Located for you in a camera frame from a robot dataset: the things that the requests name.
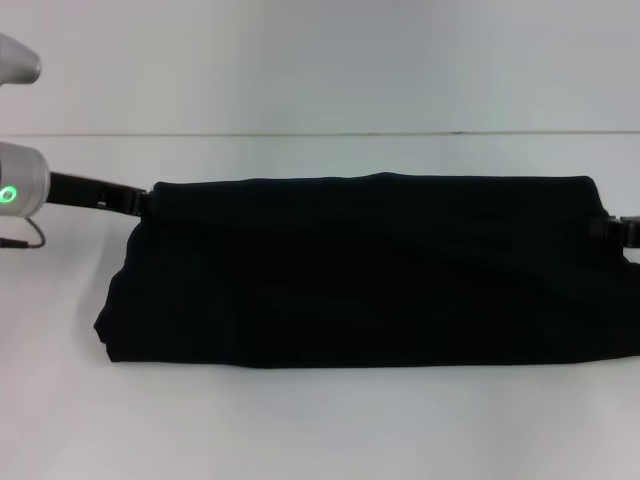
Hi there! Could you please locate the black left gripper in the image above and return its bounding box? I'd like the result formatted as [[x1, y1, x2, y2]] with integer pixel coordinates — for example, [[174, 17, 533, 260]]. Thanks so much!
[[48, 170, 155, 217]]

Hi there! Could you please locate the black shirt with FREE print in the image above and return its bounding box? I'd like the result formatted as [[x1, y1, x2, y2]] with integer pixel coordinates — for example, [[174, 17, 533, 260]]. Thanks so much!
[[93, 171, 640, 371]]

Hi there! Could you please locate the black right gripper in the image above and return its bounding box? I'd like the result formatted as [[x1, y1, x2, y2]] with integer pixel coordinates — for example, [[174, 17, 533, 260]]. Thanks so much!
[[589, 214, 640, 249]]

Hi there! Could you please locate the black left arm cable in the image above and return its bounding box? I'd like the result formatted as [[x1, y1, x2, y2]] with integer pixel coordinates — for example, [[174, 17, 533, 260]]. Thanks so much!
[[0, 217, 47, 250]]

